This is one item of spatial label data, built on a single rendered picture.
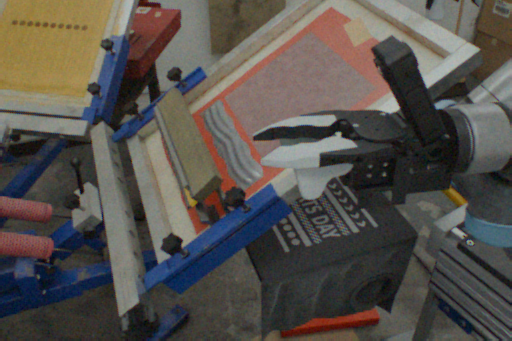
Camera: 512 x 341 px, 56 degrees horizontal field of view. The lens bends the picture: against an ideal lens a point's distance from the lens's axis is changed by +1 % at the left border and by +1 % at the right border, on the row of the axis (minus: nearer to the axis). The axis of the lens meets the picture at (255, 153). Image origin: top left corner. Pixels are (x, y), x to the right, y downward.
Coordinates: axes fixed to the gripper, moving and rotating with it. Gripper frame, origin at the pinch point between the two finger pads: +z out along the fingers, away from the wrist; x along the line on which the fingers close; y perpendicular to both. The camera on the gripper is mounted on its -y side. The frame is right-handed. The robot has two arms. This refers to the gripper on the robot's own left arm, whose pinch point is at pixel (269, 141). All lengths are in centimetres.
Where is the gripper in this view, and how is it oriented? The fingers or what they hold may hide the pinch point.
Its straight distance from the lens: 48.3
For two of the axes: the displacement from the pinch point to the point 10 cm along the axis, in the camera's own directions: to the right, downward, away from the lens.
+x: -1.6, -4.8, 8.6
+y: 0.2, 8.7, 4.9
